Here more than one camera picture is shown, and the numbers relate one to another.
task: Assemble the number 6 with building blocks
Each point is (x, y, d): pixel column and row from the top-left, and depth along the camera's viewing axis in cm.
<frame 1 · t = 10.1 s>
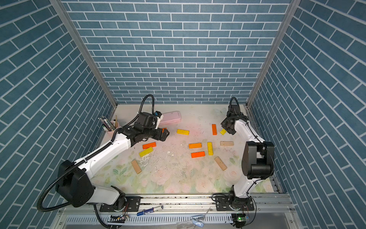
left hand: (166, 131, 83), fingers open
right hand: (225, 126, 94), fingers open
pink pencil case: (171, 118, 110), point 3 cm above the table
pens in cup: (108, 125, 94), point 12 cm above the table
orange block far right: (214, 131, 107), on the table
yellow block centre top: (182, 131, 104), point 2 cm above the table
orange block left: (149, 145, 95), point 3 cm above the table
yellow block left: (146, 151, 94), on the table
wooden block left: (136, 166, 88), on the table
light orange block centre: (195, 145, 99), on the table
orange block centre low: (197, 154, 93), point 2 cm above the table
yellow block upright left: (210, 148, 96), point 2 cm above the table
yellow block upright right: (223, 131, 93), point 11 cm above the table
wooden block right low: (220, 163, 90), on the table

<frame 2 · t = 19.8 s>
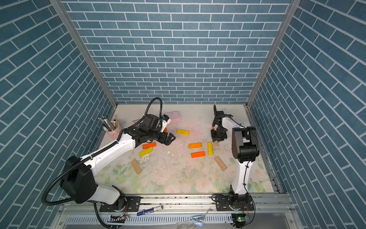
left hand: (172, 135, 83), fingers open
right hand: (216, 140, 100), fingers open
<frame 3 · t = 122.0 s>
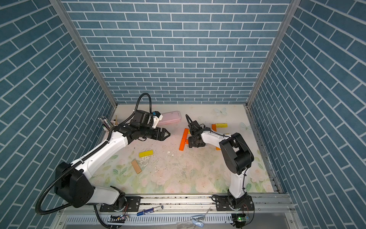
left hand: (167, 133, 80), fingers open
right hand: (193, 144, 97), fingers open
orange block left: (181, 147, 98), on the table
yellow block left: (145, 153, 93), on the table
orange block centre low: (186, 132, 104), on the table
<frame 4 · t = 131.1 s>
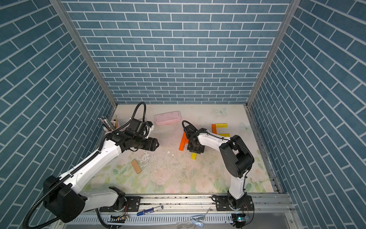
left hand: (156, 144, 80), fingers open
right hand: (193, 151, 93), fingers open
yellow block left: (193, 156, 93), on the table
